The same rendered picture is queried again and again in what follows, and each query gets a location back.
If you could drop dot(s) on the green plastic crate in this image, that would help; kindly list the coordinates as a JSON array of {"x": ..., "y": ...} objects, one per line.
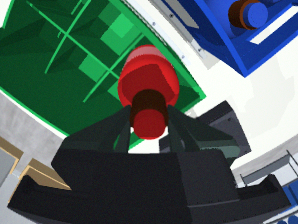
[{"x": 55, "y": 89}]

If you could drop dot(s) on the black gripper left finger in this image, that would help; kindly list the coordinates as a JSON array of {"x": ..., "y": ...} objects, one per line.
[{"x": 102, "y": 135}]

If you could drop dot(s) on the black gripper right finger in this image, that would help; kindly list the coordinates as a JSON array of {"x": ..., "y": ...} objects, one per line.
[{"x": 198, "y": 136}]

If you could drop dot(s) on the blue crate with dividers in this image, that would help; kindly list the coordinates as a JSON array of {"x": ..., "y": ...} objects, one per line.
[{"x": 240, "y": 54}]

